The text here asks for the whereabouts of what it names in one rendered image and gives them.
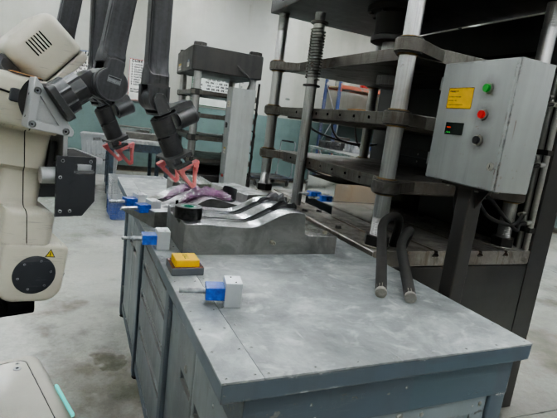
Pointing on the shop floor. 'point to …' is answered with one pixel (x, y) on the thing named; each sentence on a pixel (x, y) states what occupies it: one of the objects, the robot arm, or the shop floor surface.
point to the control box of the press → (485, 143)
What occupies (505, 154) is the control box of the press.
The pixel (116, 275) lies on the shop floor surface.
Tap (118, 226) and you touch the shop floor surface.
